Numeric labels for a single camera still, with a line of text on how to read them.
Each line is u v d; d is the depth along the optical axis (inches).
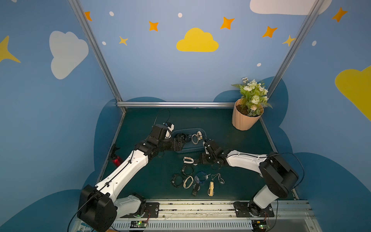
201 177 33.3
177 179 33.2
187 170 34.4
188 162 35.7
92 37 31.0
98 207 15.1
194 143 39.2
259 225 27.9
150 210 29.6
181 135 40.0
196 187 32.2
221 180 33.1
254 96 35.6
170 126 28.8
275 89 41.7
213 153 28.1
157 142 23.5
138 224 28.1
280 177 18.1
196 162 35.7
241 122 39.5
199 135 39.8
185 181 32.3
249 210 26.3
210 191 30.8
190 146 38.8
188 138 39.7
